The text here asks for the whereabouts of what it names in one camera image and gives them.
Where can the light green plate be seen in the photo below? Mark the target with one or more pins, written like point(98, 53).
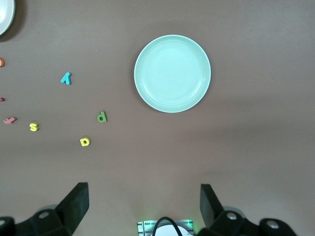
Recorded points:
point(172, 73)

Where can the orange foam letter e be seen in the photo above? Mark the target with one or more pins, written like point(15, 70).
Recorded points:
point(1, 62)

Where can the teal foam letter y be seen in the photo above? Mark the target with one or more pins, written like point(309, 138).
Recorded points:
point(67, 79)

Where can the yellow foam letter a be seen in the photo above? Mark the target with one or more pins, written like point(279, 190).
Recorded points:
point(82, 144)

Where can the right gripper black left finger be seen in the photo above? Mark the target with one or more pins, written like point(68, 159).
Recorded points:
point(66, 211)

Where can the pink foam letter f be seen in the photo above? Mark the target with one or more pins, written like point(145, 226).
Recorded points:
point(9, 121)

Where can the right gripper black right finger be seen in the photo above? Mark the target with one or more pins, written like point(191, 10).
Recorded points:
point(216, 216)

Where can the yellow foam letter s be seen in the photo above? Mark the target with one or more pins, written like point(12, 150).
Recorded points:
point(34, 126)

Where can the green foam letter p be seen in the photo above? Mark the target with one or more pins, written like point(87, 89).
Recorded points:
point(105, 116)

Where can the white plate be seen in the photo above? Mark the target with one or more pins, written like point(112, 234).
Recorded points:
point(5, 14)

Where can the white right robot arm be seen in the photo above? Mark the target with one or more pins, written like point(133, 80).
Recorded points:
point(169, 232)

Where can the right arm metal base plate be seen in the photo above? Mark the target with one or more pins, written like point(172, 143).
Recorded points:
point(145, 227)

